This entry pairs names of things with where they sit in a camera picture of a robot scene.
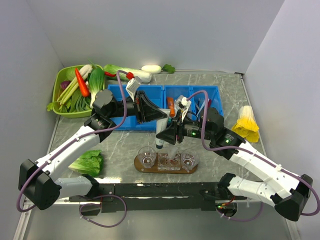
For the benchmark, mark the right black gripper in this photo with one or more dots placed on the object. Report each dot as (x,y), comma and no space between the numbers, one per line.
(170,135)

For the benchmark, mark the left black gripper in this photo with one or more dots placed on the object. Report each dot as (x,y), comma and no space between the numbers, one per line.
(145,110)

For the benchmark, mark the white toothpaste tube blue cap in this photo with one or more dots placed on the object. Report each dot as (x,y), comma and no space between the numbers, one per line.
(161,124)

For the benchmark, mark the white red toothpaste tube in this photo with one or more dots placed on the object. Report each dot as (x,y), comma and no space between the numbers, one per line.
(172,154)

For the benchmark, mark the clear square organizer tray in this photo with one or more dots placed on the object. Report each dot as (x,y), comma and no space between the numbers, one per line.
(166,164)

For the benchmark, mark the clear plastic cup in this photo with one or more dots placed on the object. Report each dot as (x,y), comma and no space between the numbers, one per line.
(147,156)
(189,159)

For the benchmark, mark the white blue toothbrush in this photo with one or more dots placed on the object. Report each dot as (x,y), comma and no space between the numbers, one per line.
(201,105)

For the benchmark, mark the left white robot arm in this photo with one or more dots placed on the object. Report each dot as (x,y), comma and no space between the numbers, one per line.
(40,181)

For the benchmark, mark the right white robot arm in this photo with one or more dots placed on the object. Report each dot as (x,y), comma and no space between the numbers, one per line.
(287,192)

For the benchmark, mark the orange toothpaste tube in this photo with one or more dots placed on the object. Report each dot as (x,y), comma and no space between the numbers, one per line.
(170,104)

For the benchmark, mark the red toothbrush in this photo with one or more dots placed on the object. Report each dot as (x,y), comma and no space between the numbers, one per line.
(209,103)

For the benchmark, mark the brown wooden oval tray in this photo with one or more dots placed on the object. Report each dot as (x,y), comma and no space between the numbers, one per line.
(153,170)

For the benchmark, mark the napa cabbage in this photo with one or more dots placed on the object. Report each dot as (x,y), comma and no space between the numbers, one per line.
(143,75)

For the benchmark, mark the white radish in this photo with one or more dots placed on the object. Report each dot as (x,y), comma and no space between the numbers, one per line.
(156,69)

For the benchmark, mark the red chili pepper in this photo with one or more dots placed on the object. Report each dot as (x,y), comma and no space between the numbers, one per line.
(108,74)

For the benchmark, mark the bok choy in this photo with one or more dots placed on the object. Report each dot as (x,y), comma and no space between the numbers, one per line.
(96,82)

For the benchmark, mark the green bean bunch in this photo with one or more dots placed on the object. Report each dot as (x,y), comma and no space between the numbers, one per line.
(76,103)

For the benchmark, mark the orange carrot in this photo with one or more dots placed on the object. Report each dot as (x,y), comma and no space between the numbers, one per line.
(81,84)

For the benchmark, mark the yellow baby cabbage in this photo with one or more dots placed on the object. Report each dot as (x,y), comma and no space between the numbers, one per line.
(246,125)

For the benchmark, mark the green lettuce head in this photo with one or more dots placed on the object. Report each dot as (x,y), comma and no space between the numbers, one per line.
(90,163)

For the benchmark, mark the white green leek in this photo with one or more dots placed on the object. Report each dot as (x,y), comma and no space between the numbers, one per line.
(73,86)

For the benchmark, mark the purple onion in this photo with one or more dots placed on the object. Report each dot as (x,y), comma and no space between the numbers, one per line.
(65,84)

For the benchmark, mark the green plastic basket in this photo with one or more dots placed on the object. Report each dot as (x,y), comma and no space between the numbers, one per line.
(68,73)

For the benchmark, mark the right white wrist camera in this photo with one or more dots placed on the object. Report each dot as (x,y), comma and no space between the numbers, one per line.
(182,104)

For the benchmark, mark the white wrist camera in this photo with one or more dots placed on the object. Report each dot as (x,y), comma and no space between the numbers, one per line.
(182,104)
(132,87)

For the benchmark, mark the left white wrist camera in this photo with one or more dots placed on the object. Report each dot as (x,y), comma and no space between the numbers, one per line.
(132,87)

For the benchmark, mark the black base frame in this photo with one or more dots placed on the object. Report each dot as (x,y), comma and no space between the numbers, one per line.
(157,196)

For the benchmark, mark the aluminium rail frame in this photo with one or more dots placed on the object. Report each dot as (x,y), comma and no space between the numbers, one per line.
(25,218)

